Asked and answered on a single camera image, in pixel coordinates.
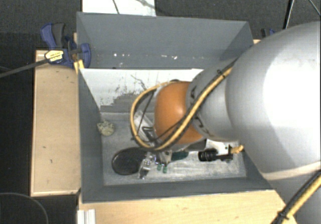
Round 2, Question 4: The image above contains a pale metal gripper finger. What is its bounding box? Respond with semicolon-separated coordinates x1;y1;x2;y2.
138;158;149;179
141;160;153;180

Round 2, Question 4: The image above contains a grey metal bin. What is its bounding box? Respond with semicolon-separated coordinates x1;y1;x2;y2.
76;11;277;204

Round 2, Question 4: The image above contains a dark green flat block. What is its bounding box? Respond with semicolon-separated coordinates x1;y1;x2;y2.
171;152;189;161

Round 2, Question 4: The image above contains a black cylinder on white bracket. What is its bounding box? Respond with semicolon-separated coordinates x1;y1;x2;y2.
198;142;239;164

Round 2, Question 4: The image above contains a beige lumpy sponge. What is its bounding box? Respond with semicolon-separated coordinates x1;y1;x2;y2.
97;120;116;137

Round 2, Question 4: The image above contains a black round disc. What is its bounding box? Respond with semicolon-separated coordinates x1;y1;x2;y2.
111;147;146;176

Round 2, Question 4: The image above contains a pale wood board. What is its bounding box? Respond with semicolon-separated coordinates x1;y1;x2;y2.
30;50;82;197

